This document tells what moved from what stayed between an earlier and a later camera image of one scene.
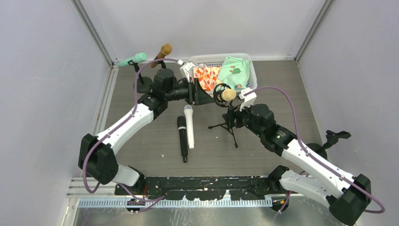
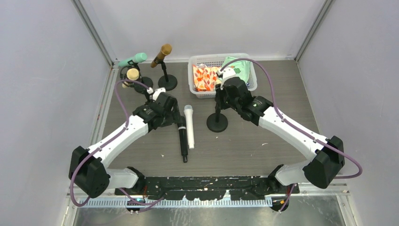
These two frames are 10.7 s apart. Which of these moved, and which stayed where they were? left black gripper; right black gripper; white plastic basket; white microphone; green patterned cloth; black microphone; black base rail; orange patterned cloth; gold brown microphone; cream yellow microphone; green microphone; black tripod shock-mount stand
Moved: black tripod shock-mount stand; left black gripper; cream yellow microphone; right black gripper
Stayed: green patterned cloth; green microphone; white microphone; black microphone; gold brown microphone; black base rail; white plastic basket; orange patterned cloth
